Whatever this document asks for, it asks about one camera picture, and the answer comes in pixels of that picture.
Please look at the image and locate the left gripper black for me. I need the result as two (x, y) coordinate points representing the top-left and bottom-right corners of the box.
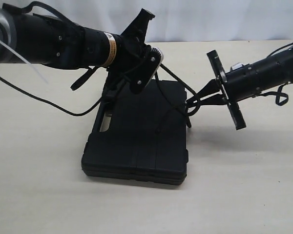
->
(71, 8), (155, 91)

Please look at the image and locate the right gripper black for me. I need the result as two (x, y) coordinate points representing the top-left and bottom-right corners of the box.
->
(187, 50), (246, 130)

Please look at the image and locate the black braided rope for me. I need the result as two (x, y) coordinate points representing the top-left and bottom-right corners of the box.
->
(153, 63), (203, 135)

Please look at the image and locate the black plastic tool case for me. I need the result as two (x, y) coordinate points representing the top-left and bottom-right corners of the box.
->
(81, 80), (188, 185)

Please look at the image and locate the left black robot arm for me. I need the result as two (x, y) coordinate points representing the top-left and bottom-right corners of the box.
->
(0, 1), (164, 94)

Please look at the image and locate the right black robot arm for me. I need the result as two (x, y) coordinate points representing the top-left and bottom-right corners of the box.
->
(187, 42), (293, 130)

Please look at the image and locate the white curtain backdrop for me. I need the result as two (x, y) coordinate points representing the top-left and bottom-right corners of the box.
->
(0, 0), (293, 43)

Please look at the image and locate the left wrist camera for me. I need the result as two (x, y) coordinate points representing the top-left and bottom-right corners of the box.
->
(127, 47), (164, 94)

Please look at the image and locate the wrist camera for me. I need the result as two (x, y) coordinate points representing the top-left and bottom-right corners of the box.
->
(230, 62), (244, 71)
(127, 47), (164, 94)

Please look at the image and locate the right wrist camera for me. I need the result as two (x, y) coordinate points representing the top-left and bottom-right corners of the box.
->
(230, 62), (244, 71)

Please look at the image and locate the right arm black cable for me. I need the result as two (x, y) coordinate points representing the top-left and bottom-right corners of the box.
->
(266, 40), (293, 108)

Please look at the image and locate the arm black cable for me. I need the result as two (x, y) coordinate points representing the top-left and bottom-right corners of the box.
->
(266, 40), (293, 108)
(0, 1), (108, 117)

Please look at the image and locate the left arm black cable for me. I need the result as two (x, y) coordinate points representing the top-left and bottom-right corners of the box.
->
(0, 1), (108, 117)

